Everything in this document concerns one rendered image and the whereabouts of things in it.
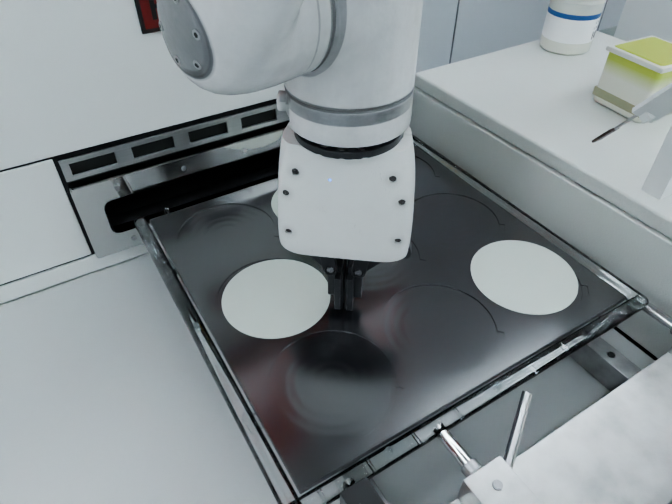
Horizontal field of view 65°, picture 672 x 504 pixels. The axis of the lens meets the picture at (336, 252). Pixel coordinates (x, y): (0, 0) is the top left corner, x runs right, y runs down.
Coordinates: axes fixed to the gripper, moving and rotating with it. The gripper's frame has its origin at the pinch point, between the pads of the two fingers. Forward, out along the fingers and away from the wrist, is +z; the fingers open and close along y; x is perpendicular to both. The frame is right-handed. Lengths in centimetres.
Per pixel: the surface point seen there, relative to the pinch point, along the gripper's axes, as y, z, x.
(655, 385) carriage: 26.6, 4.5, -3.9
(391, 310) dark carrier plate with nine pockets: 4.2, 2.6, -0.3
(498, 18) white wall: 49, 60, 265
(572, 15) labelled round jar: 25, -9, 45
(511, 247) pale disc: 15.8, 2.4, 9.8
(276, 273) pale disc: -7.1, 2.5, 2.9
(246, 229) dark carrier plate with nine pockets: -11.8, 2.6, 9.1
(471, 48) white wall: 37, 73, 255
